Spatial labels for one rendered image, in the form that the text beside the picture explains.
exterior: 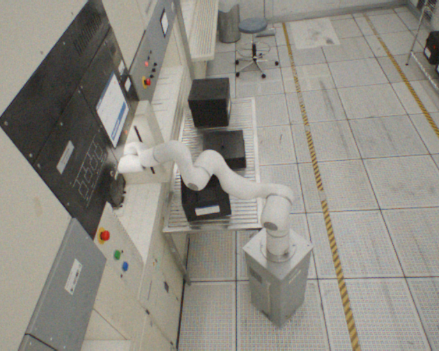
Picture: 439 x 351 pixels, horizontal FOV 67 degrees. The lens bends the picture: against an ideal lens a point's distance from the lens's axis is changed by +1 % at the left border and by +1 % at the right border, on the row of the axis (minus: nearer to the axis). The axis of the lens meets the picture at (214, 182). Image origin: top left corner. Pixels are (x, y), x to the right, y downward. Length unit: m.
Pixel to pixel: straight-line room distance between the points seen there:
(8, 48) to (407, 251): 2.70
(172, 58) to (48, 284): 2.52
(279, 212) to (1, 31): 1.14
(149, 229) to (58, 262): 0.89
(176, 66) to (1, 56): 2.37
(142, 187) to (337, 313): 1.56
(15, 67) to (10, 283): 0.55
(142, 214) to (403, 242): 1.97
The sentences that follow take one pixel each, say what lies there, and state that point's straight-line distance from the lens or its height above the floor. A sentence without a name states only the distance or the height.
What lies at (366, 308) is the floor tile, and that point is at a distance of 2.63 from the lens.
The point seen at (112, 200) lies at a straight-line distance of 1.93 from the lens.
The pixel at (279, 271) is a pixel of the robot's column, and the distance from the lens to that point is 1.80.
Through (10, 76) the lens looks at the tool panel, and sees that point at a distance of 1.03.
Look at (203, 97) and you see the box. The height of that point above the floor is 1.01.
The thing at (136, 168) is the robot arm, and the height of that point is 1.20.
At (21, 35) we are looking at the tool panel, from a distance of 1.11.
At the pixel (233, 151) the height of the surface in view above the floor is 0.86.
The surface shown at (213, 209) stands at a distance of 1.94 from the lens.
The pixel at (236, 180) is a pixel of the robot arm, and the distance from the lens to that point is 1.51.
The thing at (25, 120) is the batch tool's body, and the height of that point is 1.89.
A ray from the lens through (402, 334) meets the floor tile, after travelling 2.62.
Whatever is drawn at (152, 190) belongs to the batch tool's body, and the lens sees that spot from 2.10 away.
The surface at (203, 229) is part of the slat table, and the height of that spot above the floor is 0.76.
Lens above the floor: 2.37
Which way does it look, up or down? 48 degrees down
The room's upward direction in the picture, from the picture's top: 12 degrees counter-clockwise
